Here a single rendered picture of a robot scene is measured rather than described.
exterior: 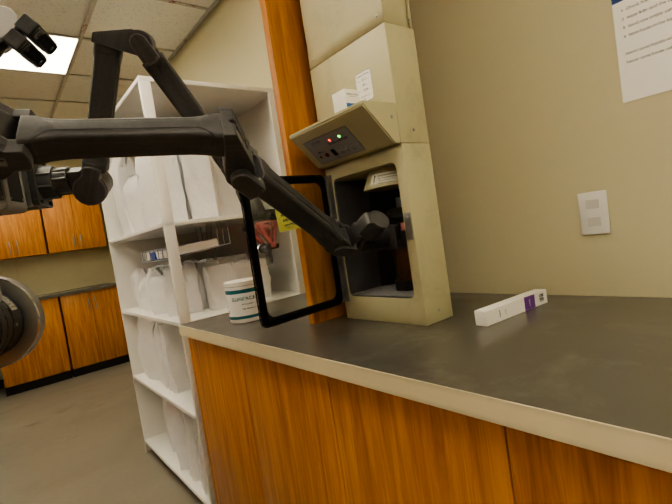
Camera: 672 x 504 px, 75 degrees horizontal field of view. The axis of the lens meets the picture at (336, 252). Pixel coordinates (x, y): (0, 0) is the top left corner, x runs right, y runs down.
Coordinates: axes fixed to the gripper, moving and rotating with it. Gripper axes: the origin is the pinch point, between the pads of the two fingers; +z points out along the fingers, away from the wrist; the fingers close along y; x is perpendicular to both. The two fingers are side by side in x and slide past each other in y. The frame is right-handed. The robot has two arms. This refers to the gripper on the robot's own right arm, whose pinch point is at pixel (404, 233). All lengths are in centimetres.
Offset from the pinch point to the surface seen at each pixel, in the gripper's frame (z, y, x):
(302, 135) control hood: -22.2, 12.3, -31.9
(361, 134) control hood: -17.4, -6.4, -27.2
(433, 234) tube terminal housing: -3.6, -13.3, 0.9
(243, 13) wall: 31, 122, -128
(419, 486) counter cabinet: -38, -29, 47
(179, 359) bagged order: -27, 143, 49
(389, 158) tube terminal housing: -11.1, -8.8, -20.4
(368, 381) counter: -41, -22, 26
